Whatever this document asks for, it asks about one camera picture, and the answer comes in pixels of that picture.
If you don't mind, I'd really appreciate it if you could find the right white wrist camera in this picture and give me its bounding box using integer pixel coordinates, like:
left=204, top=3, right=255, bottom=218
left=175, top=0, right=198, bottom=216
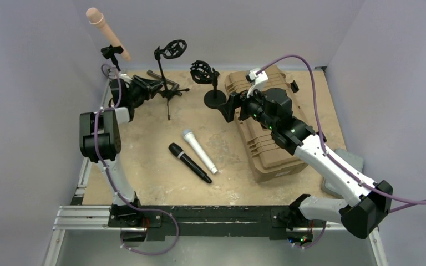
left=246, top=68, right=268, bottom=98

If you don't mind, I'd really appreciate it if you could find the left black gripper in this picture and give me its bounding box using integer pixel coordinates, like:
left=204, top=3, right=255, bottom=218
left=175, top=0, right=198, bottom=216
left=126, top=76, right=163, bottom=105

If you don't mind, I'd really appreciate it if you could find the black tripod microphone stand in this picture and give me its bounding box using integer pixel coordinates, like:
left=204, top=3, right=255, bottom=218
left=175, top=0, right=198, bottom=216
left=154, top=39, right=190, bottom=120

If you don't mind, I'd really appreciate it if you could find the grey metal tube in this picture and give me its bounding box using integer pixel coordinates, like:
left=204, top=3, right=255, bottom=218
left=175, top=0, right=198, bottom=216
left=146, top=70, right=180, bottom=90

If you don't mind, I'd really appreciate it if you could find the black clip microphone stand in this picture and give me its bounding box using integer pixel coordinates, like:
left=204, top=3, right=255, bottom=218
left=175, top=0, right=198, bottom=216
left=100, top=45, right=124, bottom=79

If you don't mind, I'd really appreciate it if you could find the black microphone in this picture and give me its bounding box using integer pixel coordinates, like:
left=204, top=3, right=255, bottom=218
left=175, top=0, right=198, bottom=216
left=168, top=142, right=212, bottom=184

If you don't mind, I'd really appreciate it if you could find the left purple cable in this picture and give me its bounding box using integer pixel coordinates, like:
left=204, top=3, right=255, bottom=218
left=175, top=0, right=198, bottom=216
left=93, top=63, right=144, bottom=214

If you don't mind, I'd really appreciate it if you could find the white microphone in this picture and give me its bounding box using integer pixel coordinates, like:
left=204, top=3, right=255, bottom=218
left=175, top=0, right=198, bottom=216
left=181, top=129, right=218, bottom=175

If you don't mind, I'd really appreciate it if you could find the beige microphone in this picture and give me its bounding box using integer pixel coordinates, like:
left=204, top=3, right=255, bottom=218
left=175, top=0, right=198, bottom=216
left=85, top=7, right=131, bottom=62

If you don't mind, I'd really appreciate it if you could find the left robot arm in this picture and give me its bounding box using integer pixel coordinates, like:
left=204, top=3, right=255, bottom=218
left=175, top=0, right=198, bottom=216
left=79, top=78, right=165, bottom=227

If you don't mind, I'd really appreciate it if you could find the black round base shock-mount stand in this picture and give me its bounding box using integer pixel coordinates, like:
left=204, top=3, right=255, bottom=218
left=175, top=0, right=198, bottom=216
left=190, top=60, right=227, bottom=109

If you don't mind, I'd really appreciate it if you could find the tan hard plastic case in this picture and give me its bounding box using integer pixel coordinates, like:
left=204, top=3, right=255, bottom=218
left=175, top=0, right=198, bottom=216
left=234, top=65, right=310, bottom=183

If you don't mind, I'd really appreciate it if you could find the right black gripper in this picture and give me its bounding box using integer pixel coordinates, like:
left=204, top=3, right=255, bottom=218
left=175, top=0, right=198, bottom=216
left=218, top=83, right=277, bottom=131

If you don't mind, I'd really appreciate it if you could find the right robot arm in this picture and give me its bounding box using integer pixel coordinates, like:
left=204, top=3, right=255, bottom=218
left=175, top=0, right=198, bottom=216
left=217, top=88, right=393, bottom=239

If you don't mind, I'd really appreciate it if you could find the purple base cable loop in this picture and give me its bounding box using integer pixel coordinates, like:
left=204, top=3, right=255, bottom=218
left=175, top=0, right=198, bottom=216
left=119, top=209, right=181, bottom=257

